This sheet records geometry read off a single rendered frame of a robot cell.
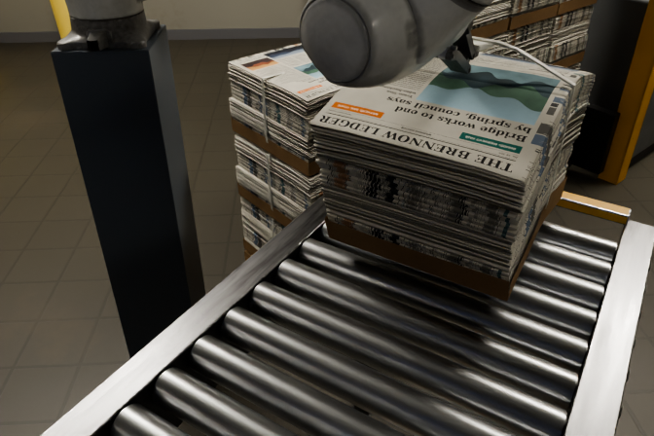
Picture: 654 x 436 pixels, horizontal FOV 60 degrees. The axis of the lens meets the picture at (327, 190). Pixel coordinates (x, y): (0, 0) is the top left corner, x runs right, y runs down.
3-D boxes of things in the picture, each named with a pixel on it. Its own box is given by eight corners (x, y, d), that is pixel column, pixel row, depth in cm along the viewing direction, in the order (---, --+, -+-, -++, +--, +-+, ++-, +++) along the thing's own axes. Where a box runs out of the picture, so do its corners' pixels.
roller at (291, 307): (263, 296, 90) (261, 272, 88) (571, 433, 69) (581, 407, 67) (243, 315, 87) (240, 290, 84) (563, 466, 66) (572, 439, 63)
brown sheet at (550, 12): (423, 9, 212) (424, -4, 210) (471, -3, 228) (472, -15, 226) (509, 30, 188) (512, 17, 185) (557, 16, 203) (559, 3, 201)
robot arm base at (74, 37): (49, 56, 114) (41, 28, 111) (83, 26, 133) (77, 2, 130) (140, 54, 115) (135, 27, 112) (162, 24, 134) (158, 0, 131)
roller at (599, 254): (372, 196, 118) (379, 173, 118) (615, 272, 97) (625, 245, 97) (362, 193, 113) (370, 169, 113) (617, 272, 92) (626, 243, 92)
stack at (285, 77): (244, 280, 207) (223, 59, 164) (448, 176, 272) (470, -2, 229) (311, 341, 182) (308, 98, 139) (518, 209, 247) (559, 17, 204)
